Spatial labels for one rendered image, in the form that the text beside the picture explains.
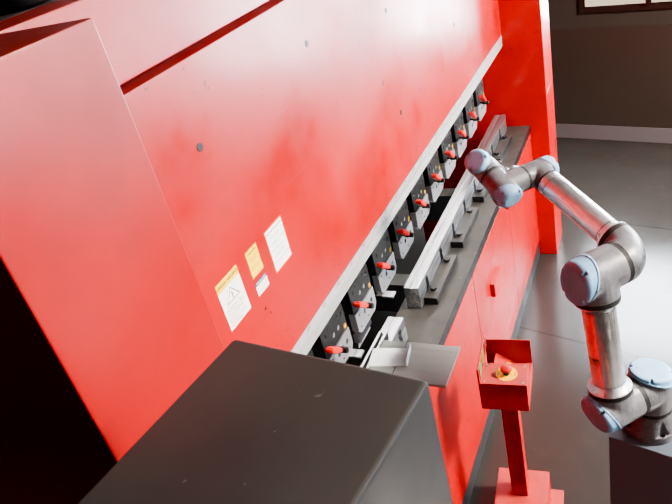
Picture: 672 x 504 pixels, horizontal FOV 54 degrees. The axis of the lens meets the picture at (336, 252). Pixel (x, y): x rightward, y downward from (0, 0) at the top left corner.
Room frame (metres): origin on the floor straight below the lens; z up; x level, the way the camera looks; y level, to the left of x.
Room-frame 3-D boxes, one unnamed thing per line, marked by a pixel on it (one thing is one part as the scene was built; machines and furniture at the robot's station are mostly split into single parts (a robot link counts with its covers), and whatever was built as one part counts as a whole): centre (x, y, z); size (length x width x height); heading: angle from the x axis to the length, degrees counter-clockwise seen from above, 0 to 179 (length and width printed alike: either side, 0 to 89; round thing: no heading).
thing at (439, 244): (2.78, -0.67, 0.92); 1.68 x 0.06 x 0.10; 149
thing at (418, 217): (2.19, -0.32, 1.26); 0.15 x 0.09 x 0.17; 149
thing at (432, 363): (1.62, -0.15, 1.00); 0.26 x 0.18 x 0.01; 59
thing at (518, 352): (1.74, -0.47, 0.75); 0.20 x 0.16 x 0.18; 155
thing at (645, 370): (1.33, -0.76, 0.94); 0.13 x 0.12 x 0.14; 106
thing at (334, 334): (1.50, 0.09, 1.26); 0.15 x 0.09 x 0.17; 149
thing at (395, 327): (1.74, -0.05, 0.92); 0.39 x 0.06 x 0.10; 149
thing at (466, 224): (2.53, -0.58, 0.89); 0.30 x 0.05 x 0.03; 149
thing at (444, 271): (2.19, -0.38, 0.89); 0.30 x 0.05 x 0.03; 149
